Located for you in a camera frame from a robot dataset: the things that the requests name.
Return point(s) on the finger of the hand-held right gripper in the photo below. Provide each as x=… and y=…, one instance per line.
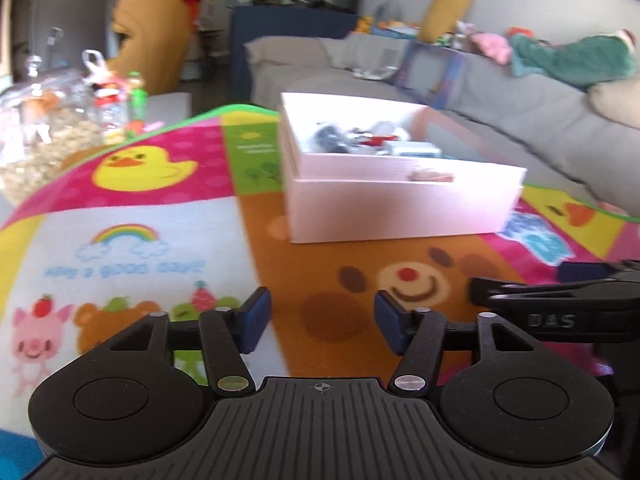
x=582, y=272
x=590, y=310

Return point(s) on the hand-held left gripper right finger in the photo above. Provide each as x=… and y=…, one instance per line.
x=391, y=322

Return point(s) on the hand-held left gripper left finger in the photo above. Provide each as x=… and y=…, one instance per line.
x=252, y=317

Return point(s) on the pink cardboard box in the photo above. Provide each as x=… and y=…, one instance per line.
x=390, y=205

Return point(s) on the pale teal plastic case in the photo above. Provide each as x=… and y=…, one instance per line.
x=412, y=149

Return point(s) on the red plastic toy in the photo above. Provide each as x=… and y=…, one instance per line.
x=375, y=137

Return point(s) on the clear bag of dark parts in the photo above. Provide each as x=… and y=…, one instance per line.
x=330, y=139

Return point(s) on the colourful printed blanket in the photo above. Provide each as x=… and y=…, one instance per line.
x=150, y=195

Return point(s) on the beige cushion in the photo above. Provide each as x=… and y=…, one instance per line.
x=617, y=102

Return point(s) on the grey sofa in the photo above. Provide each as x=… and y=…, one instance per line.
x=500, y=95

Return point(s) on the teal plush blanket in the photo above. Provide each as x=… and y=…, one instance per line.
x=570, y=62

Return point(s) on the white side table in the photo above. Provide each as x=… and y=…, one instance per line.
x=167, y=105

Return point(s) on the pink plush toy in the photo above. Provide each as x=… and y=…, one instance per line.
x=492, y=47

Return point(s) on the green capped toy bottle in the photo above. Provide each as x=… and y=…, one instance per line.
x=137, y=100

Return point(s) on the purple framed board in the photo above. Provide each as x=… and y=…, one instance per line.
x=430, y=72

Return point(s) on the clear candy bottle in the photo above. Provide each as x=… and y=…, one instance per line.
x=107, y=95

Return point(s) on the glass jar of nuts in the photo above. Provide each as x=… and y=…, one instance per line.
x=50, y=135

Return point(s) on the yellow armchair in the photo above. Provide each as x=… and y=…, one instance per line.
x=150, y=45

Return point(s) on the yellow pillow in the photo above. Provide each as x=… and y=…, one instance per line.
x=445, y=12

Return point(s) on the yellow toy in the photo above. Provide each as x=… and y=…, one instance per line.
x=364, y=23

